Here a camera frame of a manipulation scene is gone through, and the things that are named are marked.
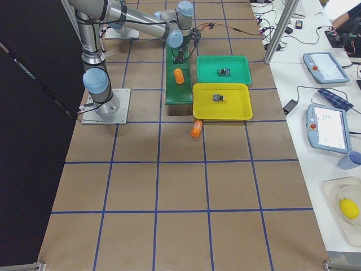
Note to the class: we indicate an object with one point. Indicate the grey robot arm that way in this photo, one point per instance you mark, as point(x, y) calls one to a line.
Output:
point(95, 18)

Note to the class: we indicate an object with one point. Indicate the beige tray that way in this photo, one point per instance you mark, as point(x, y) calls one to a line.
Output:
point(337, 190)

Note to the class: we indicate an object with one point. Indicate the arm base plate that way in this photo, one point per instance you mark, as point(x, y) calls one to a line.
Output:
point(113, 112)
point(121, 34)

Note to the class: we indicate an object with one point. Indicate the white bowl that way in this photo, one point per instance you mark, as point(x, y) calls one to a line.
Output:
point(351, 192)

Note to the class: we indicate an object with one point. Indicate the plain orange cylinder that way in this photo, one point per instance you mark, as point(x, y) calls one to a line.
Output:
point(178, 76)

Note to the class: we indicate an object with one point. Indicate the orange cylinder marked 4680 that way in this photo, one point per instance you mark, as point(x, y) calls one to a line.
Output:
point(196, 128)

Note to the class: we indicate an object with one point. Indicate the black power adapter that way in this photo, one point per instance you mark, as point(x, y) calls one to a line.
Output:
point(289, 106)

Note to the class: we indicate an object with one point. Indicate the teach pendant tablet far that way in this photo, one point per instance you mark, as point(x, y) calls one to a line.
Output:
point(325, 68)

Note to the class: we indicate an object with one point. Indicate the blue plaid cloth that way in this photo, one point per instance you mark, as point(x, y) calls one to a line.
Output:
point(335, 100)

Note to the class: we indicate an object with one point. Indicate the yellow lemon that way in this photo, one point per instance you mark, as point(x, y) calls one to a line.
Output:
point(349, 208)

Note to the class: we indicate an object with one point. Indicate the green push button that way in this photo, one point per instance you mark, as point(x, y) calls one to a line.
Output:
point(224, 72)

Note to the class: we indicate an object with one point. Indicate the green conveyor belt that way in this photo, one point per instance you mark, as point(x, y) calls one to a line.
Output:
point(177, 94)

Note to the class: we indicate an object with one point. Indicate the aluminium frame post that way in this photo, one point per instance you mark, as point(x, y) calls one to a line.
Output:
point(289, 8)

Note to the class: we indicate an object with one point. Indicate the yellow plastic tray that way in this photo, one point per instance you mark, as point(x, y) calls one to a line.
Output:
point(236, 107)

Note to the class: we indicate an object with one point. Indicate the yellow mushroom push button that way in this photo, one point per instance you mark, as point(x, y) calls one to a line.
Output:
point(218, 98)

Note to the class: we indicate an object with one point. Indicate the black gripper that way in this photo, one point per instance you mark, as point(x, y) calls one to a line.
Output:
point(181, 52)

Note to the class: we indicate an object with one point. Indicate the teach pendant tablet near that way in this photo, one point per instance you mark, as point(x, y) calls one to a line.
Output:
point(327, 129)

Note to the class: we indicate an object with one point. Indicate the blue cup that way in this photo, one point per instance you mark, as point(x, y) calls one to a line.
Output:
point(350, 161)

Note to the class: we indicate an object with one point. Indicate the green plastic tray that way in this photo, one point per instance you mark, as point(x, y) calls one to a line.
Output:
point(207, 66)

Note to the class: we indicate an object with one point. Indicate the teach pendant tablet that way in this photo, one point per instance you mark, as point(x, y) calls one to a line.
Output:
point(327, 129)
point(325, 68)

